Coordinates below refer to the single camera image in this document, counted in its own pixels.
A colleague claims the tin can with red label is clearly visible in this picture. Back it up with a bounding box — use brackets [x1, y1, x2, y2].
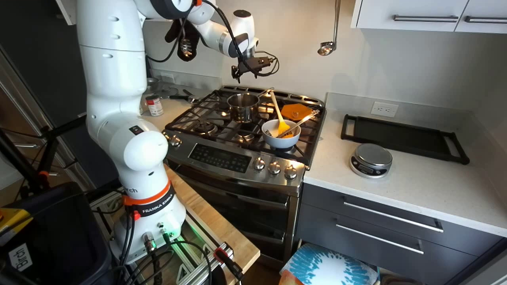
[145, 95, 164, 117]

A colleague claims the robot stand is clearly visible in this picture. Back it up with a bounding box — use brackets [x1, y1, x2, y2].
[89, 164, 261, 285]

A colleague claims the silver ladle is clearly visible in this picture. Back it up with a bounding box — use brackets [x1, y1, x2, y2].
[317, 0, 342, 56]

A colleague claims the white wall cabinet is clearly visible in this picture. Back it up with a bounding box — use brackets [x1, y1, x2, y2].
[351, 0, 507, 34]

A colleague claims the black bin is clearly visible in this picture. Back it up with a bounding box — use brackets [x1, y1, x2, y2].
[0, 181, 116, 285]

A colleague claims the silver whisk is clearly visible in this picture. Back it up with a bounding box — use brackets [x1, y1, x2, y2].
[265, 110, 321, 139]

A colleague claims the red and black clamp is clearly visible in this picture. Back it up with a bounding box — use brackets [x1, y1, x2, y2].
[213, 247, 244, 282]

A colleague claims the oven door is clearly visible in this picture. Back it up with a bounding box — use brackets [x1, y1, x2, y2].
[173, 161, 300, 266]

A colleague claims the silver saucepan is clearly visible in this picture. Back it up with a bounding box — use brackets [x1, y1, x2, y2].
[227, 87, 274, 124]

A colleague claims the yellow spatula with wooden handle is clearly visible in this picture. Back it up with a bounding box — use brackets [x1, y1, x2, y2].
[270, 90, 294, 139]

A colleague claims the white wall socket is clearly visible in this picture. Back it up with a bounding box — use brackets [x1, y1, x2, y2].
[371, 101, 399, 118]

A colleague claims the silver kitchen scale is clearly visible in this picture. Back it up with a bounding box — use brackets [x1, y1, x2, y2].
[349, 143, 393, 179]

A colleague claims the silver drawer handle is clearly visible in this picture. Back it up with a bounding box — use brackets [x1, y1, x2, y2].
[335, 224, 425, 255]
[343, 201, 444, 234]

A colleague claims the black handled kitchen utensil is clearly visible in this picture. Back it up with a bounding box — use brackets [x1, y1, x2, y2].
[168, 89, 199, 105]

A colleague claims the stainless steel stove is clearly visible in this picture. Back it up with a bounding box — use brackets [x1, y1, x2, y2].
[162, 85, 328, 270]

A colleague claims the white bowl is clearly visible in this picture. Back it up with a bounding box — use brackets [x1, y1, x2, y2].
[261, 119, 302, 150]

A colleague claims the grey drawer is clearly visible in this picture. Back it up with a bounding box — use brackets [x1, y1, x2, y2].
[295, 203, 478, 285]
[300, 182, 504, 258]

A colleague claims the blue and white stool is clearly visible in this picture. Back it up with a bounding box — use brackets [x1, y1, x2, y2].
[279, 243, 381, 285]

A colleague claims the black cable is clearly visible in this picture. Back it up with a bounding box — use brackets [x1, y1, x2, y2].
[130, 237, 215, 285]

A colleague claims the orange silicone trivet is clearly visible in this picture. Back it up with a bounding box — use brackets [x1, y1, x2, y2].
[280, 103, 314, 122]

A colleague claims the oven door handle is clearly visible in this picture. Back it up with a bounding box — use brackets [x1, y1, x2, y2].
[177, 169, 290, 209]

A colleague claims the black tray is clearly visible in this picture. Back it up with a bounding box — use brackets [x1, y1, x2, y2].
[341, 114, 471, 165]

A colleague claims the silver cabinet handle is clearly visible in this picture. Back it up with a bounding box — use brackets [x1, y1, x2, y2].
[393, 15, 459, 23]
[464, 15, 507, 24]

